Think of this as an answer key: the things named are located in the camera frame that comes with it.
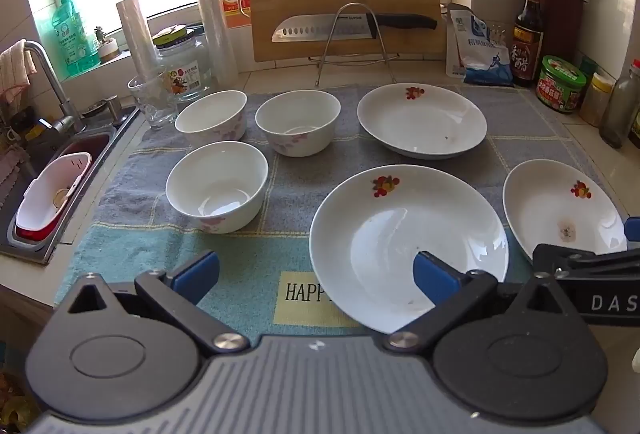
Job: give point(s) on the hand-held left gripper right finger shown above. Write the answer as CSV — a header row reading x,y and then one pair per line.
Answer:
x,y
435,276

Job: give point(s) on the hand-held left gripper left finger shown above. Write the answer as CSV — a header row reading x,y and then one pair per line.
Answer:
x,y
195,274

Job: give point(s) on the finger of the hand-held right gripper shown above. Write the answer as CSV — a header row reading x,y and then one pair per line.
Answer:
x,y
565,259
633,234

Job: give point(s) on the white plate fruit print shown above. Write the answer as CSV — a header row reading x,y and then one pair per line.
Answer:
x,y
550,204
420,124
390,234

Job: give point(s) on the white bowl pink flowers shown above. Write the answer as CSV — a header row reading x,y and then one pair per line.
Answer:
x,y
210,114
295,114
215,184

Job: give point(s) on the grey checked towel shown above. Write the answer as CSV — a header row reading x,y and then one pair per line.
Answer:
x,y
292,214

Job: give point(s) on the clear bottle red cap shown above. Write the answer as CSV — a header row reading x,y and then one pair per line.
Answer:
x,y
617,114

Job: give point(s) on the yellow lid spice jar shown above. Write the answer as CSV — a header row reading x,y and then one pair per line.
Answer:
x,y
595,101

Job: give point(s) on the steel sink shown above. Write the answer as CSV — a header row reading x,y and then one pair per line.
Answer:
x,y
95,144

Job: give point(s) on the green lid sauce jar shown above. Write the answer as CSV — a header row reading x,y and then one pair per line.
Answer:
x,y
560,84

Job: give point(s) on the white and red strainer basket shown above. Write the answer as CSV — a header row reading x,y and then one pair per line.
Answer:
x,y
45,194

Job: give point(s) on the dark jar green cap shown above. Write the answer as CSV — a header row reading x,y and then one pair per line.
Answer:
x,y
587,64

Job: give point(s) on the clear drinking glass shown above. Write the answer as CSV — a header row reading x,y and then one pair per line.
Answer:
x,y
150,99

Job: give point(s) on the metal sink knob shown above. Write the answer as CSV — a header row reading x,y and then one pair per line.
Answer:
x,y
112,106

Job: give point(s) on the glass jar with lid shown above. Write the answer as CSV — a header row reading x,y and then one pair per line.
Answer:
x,y
182,69

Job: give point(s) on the dark vinegar bottle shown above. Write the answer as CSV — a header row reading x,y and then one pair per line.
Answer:
x,y
527,44

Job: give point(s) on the white blue salt bag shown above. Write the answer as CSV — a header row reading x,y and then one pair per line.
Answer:
x,y
475,49

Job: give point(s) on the small potted plant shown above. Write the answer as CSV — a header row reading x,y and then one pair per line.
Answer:
x,y
106,46

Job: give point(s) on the metal faucet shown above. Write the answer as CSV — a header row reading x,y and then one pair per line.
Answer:
x,y
50,74

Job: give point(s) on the tall clear plastic roll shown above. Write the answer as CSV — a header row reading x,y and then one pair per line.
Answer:
x,y
210,14

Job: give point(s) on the green dish soap bottle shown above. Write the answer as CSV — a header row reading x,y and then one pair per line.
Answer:
x,y
70,39

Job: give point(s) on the pale dishcloth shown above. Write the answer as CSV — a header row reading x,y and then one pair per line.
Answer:
x,y
12,74

